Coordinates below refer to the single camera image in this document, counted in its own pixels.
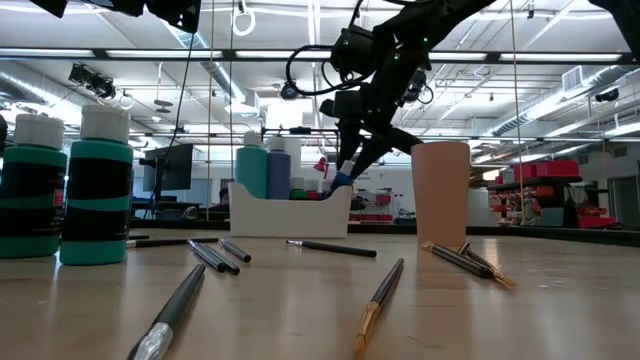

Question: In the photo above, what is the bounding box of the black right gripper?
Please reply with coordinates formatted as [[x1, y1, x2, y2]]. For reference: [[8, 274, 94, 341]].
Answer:
[[319, 49, 431, 180]]

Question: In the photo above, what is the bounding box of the small blue paint bottle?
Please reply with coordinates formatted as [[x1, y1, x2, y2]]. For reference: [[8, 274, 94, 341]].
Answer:
[[327, 159, 357, 200]]

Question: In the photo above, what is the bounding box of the orange plastic cup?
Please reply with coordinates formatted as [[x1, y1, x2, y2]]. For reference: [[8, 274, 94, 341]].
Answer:
[[410, 140, 472, 250]]

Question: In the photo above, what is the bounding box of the large periwinkle blue paint bottle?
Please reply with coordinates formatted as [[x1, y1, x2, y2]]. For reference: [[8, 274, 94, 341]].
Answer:
[[266, 137, 293, 201]]

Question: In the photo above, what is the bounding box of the white plastic caddy tray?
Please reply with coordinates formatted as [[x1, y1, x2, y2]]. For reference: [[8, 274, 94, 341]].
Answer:
[[228, 181, 353, 240]]

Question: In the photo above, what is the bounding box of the large teal paint bottle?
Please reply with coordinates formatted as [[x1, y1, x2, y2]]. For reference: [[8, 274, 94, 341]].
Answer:
[[235, 131, 269, 200]]

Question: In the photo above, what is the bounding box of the small teal paint bottle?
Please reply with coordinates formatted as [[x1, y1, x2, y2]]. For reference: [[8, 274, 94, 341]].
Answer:
[[0, 113, 68, 260], [59, 103, 135, 267]]

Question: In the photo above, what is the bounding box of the black overhead rig beam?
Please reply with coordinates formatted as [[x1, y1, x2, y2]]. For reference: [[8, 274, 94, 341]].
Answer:
[[0, 46, 640, 65]]

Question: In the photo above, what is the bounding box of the shelf with red bins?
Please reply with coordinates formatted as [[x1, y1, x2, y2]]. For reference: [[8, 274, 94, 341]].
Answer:
[[487, 158, 619, 231]]

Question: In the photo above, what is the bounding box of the black computer monitor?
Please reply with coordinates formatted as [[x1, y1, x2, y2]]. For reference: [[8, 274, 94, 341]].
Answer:
[[142, 143, 195, 193]]

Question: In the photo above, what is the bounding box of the black monitor stand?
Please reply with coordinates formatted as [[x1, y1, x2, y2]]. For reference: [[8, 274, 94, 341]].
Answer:
[[138, 157, 166, 221]]

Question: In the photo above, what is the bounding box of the black ceiling spotlight cluster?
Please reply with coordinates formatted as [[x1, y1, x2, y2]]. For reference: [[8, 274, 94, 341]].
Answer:
[[67, 62, 118, 100]]

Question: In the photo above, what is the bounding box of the black hanging camera with cable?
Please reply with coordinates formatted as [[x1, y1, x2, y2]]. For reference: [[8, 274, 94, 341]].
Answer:
[[399, 67, 435, 107]]

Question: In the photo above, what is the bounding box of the black overhead camera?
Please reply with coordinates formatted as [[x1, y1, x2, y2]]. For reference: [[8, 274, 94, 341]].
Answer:
[[278, 79, 301, 102]]

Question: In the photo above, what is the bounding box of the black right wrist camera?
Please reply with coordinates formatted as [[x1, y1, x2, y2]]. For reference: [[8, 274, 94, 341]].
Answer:
[[329, 24, 376, 76]]

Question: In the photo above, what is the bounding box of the black right camera cable loop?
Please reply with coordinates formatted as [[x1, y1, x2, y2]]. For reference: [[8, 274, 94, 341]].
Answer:
[[285, 43, 351, 97]]

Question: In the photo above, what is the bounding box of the white hanging cable ring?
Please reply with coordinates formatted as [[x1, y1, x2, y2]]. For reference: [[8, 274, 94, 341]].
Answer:
[[231, 5, 257, 38]]

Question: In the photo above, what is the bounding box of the silver ceiling air duct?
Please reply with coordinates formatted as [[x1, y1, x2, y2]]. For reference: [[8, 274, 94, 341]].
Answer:
[[0, 69, 151, 136], [492, 64, 640, 137]]

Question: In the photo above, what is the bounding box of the black hanging cable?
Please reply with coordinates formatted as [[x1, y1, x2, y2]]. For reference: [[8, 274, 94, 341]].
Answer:
[[147, 29, 197, 221]]

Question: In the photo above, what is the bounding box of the black aluminium table frame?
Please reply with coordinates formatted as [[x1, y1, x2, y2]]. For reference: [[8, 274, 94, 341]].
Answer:
[[127, 217, 640, 249]]

